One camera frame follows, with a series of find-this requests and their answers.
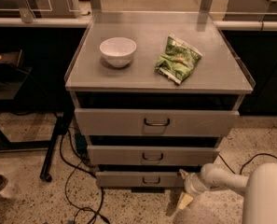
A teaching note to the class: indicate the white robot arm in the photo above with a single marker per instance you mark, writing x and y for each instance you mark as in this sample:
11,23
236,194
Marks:
259,190

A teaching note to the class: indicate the white horizontal rail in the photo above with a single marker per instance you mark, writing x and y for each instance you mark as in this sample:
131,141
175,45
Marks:
83,23

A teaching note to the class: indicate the black table frame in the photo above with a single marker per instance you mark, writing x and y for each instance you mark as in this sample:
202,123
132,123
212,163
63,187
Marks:
22,94

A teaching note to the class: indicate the green snack bag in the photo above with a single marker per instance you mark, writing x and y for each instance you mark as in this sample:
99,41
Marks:
178,60

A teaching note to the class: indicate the grey drawer cabinet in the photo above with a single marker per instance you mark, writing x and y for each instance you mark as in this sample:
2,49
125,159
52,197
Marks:
219,82

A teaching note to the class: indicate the grey drawer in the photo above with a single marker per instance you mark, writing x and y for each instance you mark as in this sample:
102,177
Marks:
136,122
163,156
139,179

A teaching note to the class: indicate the white ceramic bowl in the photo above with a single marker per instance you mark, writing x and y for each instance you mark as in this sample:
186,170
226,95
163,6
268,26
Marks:
118,51

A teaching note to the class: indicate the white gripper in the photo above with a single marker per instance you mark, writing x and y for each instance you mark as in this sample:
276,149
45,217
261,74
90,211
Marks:
191,183

